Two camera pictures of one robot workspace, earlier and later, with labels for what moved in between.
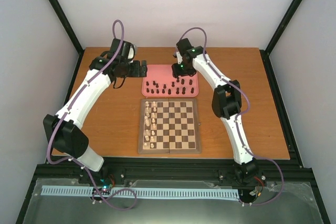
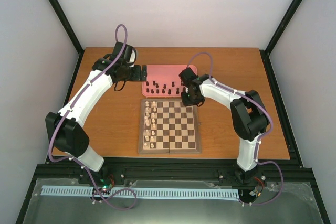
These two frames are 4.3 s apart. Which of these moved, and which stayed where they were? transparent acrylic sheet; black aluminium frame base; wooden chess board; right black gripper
Moved: right black gripper
Stayed: wooden chess board; transparent acrylic sheet; black aluminium frame base
